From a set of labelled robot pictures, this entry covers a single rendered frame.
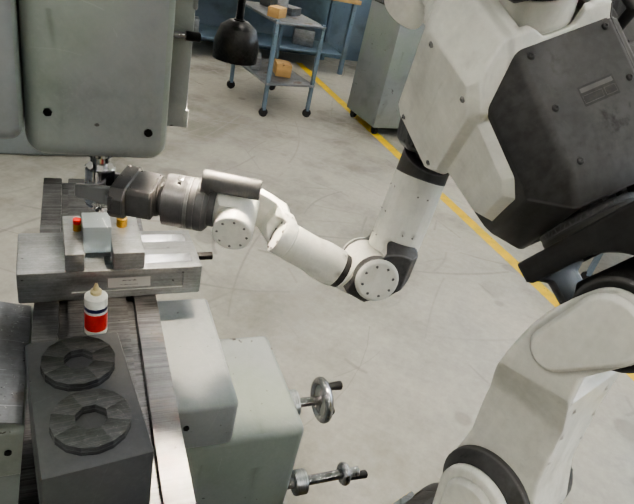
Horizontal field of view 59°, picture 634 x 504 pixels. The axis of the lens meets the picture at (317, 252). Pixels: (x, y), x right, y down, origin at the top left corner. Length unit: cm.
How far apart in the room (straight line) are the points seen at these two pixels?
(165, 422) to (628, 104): 79
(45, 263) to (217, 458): 53
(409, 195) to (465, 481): 45
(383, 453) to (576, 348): 164
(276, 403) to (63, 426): 68
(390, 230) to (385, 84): 436
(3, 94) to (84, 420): 41
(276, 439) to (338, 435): 102
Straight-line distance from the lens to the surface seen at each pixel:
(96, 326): 112
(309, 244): 97
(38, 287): 120
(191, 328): 129
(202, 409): 113
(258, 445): 127
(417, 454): 234
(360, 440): 230
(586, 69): 70
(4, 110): 83
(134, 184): 96
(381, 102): 535
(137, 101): 85
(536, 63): 68
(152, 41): 82
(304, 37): 741
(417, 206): 98
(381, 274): 97
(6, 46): 81
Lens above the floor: 168
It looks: 31 degrees down
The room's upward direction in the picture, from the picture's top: 14 degrees clockwise
